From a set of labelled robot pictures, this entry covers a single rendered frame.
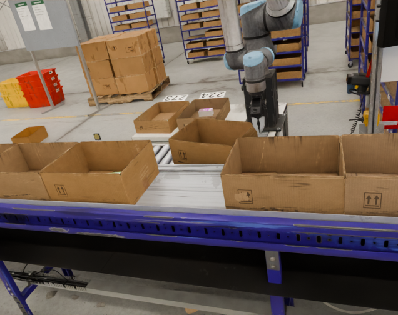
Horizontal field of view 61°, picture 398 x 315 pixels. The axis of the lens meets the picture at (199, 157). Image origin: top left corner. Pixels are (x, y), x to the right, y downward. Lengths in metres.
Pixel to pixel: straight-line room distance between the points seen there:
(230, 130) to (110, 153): 0.69
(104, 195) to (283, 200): 0.70
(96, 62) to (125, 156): 4.65
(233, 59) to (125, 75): 4.38
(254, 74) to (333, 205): 0.70
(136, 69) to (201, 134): 3.92
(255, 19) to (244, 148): 0.86
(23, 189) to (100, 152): 0.37
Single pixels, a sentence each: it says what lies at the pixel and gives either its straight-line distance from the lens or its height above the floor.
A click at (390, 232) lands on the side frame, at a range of 1.15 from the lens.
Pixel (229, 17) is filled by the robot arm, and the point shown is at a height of 1.47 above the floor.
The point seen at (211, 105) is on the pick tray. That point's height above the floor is 0.80.
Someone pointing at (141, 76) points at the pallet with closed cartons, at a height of 0.41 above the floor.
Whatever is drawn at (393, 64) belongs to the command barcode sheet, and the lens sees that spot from 1.93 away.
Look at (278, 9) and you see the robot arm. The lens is 1.93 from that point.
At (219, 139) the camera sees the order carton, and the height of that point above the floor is 0.80.
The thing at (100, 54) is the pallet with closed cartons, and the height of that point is 0.84.
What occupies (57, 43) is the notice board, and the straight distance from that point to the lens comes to 6.13.
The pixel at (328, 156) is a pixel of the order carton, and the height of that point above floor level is 0.96.
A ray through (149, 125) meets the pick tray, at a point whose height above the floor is 0.81.
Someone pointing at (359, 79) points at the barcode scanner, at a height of 1.07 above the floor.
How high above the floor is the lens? 1.64
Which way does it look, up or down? 27 degrees down
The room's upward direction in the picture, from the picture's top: 11 degrees counter-clockwise
